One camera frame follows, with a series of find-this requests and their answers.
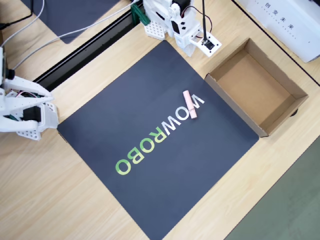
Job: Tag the black table rail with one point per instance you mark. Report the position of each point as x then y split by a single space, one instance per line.
85 47

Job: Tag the white perforated base plate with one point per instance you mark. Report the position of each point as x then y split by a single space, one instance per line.
155 30

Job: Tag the idle white robot arm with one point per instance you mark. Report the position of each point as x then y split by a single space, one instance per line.
25 110

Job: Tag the green table clamp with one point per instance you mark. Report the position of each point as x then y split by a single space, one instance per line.
138 13

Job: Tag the dark mat with WOWROBO print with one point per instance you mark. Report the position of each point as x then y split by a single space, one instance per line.
157 142

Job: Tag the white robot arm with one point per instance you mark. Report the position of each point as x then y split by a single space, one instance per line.
156 10

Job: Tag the open cardboard box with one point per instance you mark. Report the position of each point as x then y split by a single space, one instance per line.
257 87

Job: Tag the pink stick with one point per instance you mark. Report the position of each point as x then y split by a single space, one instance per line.
190 105

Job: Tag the white wrist camera plate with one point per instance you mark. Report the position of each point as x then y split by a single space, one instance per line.
208 46

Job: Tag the plain dark mat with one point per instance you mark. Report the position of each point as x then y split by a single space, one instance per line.
72 15

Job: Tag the white box with Chinese print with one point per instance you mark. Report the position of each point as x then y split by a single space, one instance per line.
285 22

